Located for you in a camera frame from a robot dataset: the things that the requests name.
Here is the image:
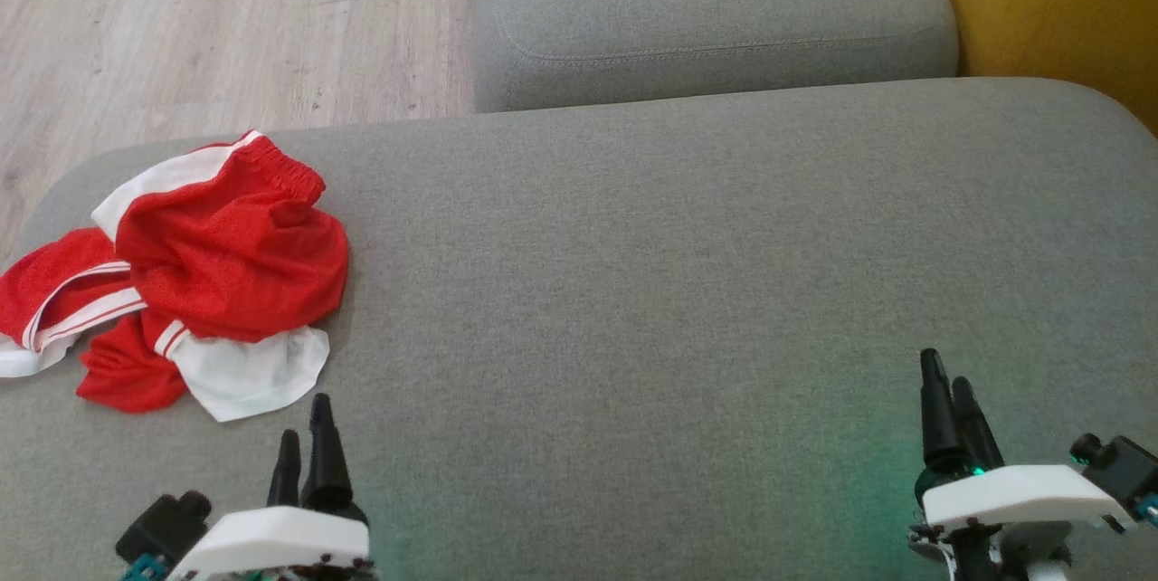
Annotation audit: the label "large grey sofa seat cushion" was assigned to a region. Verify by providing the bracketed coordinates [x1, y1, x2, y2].
[0, 77, 1158, 581]

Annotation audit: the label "red jersey with white sleeves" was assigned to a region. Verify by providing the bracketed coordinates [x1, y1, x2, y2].
[0, 228, 331, 424]

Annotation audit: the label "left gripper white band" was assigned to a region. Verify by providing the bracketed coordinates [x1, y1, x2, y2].
[167, 394, 375, 581]

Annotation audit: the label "red shorts with white stripe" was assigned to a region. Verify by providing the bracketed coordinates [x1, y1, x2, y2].
[90, 130, 350, 344]

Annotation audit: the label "small grey sofa cushion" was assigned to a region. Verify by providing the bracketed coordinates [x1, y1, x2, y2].
[470, 0, 960, 114]

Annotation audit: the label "yellow upholstered panel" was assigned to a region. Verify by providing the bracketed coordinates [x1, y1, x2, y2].
[916, 0, 1158, 137]

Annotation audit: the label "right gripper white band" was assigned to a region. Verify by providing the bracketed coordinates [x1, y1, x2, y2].
[909, 348, 1136, 535]

